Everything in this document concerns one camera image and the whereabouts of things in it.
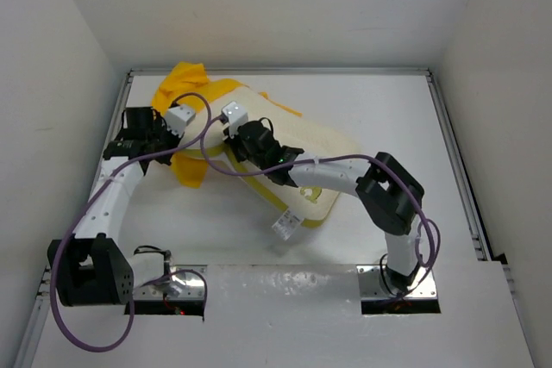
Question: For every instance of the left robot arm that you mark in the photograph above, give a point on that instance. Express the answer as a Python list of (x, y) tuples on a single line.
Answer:
[(91, 268)]

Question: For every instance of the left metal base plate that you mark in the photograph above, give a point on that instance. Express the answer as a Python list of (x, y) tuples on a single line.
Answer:
[(186, 283)]

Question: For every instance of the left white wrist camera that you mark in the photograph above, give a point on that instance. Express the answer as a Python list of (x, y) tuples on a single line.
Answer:
[(178, 118)]

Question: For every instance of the aluminium table frame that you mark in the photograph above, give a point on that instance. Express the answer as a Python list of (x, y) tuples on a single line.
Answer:
[(299, 304)]

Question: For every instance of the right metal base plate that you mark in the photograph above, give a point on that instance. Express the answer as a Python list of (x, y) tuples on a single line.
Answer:
[(373, 287)]

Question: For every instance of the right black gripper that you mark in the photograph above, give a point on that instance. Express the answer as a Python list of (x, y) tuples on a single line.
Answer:
[(234, 144)]

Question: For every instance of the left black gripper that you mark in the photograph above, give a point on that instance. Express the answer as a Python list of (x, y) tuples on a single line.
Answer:
[(158, 126)]

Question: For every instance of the metal base plate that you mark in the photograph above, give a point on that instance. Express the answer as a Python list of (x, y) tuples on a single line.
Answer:
[(373, 287), (186, 283)]

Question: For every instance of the cream pillow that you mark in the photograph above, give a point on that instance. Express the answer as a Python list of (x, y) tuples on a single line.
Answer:
[(312, 204)]

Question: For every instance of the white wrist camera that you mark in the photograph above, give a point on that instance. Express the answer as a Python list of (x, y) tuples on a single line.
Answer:
[(235, 115), (178, 118)]

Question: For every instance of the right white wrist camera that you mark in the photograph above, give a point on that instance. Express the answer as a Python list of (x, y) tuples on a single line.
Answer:
[(235, 115)]

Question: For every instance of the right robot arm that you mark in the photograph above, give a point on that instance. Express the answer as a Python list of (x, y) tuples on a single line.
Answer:
[(388, 192)]

